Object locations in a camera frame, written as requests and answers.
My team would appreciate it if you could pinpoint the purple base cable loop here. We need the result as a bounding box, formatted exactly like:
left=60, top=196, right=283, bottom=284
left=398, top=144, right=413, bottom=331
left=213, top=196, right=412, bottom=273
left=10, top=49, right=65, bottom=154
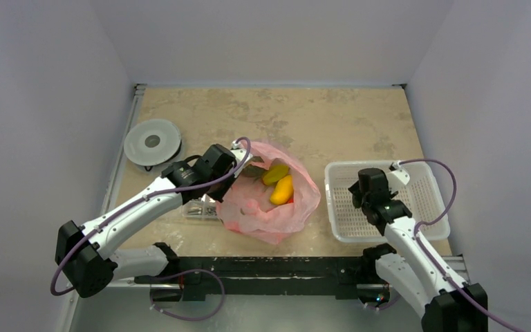
left=149, top=268, right=226, bottom=322

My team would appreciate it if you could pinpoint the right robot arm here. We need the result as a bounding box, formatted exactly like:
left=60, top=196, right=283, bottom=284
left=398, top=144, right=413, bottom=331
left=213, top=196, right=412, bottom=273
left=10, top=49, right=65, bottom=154
left=348, top=168, right=489, bottom=331

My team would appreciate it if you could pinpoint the white perforated plastic basket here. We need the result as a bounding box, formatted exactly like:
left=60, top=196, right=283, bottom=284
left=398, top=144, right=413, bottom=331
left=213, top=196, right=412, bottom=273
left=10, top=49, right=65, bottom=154
left=325, top=160, right=450, bottom=243

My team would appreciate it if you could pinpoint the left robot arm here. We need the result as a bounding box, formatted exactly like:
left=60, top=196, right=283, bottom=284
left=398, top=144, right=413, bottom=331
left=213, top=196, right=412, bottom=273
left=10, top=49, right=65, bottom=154
left=50, top=137, right=252, bottom=298

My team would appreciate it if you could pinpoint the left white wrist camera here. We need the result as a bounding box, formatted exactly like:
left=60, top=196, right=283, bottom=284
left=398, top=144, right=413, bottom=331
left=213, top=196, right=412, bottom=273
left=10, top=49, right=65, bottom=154
left=230, top=139, right=253, bottom=173

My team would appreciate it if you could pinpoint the pink plastic bag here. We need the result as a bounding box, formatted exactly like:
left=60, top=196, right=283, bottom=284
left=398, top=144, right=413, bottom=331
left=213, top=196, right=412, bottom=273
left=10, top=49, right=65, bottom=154
left=216, top=140, right=321, bottom=244

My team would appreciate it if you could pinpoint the yellow fake fruit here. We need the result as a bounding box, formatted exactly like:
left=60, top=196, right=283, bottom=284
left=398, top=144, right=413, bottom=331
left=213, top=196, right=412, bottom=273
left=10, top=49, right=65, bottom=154
left=270, top=175, right=294, bottom=205

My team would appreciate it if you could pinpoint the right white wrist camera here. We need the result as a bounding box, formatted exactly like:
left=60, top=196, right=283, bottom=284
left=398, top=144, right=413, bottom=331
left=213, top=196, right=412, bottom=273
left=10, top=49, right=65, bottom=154
left=386, top=160, right=410, bottom=192

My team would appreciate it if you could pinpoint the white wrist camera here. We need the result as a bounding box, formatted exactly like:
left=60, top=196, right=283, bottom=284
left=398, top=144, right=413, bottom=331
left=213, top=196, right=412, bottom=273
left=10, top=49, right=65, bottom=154
left=230, top=139, right=253, bottom=173
left=386, top=160, right=410, bottom=192

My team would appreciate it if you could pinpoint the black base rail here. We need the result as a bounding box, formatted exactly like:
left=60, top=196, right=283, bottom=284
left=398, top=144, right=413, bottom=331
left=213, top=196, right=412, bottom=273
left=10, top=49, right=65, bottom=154
left=134, top=257, right=395, bottom=305

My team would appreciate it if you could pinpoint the white round disc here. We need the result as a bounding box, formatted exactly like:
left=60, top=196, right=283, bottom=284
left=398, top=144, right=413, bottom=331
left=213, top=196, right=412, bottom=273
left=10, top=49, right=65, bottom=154
left=123, top=119, right=183, bottom=167

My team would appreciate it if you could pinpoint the clear screw organizer box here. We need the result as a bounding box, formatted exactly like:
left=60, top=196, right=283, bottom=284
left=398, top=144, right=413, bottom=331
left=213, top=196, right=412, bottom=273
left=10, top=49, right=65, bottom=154
left=182, top=195, right=218, bottom=220

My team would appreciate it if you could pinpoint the olive green fake fruit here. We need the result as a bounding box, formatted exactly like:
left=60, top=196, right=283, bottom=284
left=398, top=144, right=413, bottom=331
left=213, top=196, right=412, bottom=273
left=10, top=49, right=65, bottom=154
left=261, top=164, right=290, bottom=186

